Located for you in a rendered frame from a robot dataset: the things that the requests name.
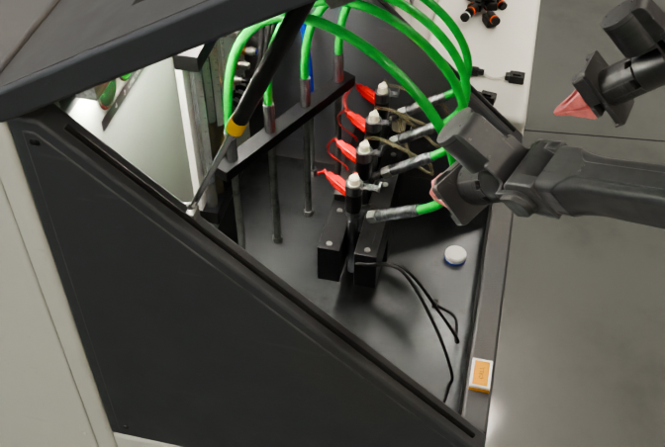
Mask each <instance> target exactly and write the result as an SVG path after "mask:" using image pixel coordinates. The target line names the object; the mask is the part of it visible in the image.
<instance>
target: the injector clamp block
mask: <svg viewBox="0 0 665 447"><path fill-rule="evenodd" d="M396 134H400V133H396V132H394V131H393V130H392V124H391V127H390V130H389V133H388V137H387V139H389V137H391V136H394V135H396ZM406 159H409V155H408V153H406V152H404V151H402V150H400V149H398V148H396V147H394V148H393V147H389V148H387V149H385V150H384V151H383V154H382V158H381V161H380V165H379V168H378V171H379V170H381V168H383V167H385V166H388V165H392V164H395V163H397V162H400V161H404V160H406ZM404 174H405V172H403V173H401V174H397V175H394V176H393V177H390V178H387V179H384V178H382V179H379V180H377V181H375V182H374V185H379V183H380V181H381V188H380V192H379V193H377V192H372V193H371V196H370V200H369V201H368V204H371V203H372V204H374V206H375V210H382V209H387V208H396V207H398V198H399V194H400V190H401V186H402V182H403V178H404ZM396 222H397V220H391V221H386V222H380V223H369V222H368V220H367V218H366V215H365V217H364V221H363V224H362V228H361V231H360V232H358V241H357V244H356V248H355V251H354V267H353V285H357V286H362V287H368V288H374V289H375V287H376V283H377V279H378V275H379V272H380V268H381V267H370V266H362V265H355V263H356V262H362V263H373V262H387V260H388V256H389V252H390V248H391V244H392V240H393V236H394V232H395V228H396ZM317 248H318V278H319V279H324V280H330V281H335V282H339V280H340V276H341V273H342V270H343V266H344V263H345V259H346V256H347V215H346V214H345V202H343V201H336V200H334V199H332V204H331V207H330V210H329V213H328V216H327V220H326V223H325V226H324V229H323V232H322V235H321V238H320V241H319V244H318V247H317Z"/></svg>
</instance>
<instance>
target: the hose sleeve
mask: <svg viewBox="0 0 665 447"><path fill-rule="evenodd" d="M418 205H419V204H415V205H407V206H402V207H396V208H387V209H382V210H377V211H376V212H375V219H376V220H377V221H378V222H386V221H391V220H398V219H405V218H414V217H419V216H421V215H419V214H418V212H417V206H418Z"/></svg>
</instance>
